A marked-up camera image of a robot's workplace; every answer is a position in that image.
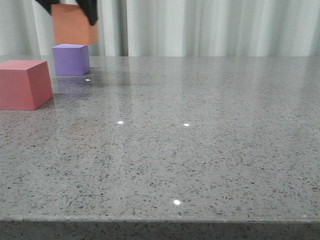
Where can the orange foam cube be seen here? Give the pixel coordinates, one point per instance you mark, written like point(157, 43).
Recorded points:
point(71, 25)

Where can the red foam cube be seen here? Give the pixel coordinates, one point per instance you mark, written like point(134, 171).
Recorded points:
point(24, 84)

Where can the purple foam cube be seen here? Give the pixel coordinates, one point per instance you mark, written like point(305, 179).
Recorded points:
point(71, 59)

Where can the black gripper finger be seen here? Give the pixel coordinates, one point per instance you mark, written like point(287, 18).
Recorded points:
point(90, 9)
point(47, 4)

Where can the pale green curtain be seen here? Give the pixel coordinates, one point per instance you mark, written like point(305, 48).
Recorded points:
point(208, 28)

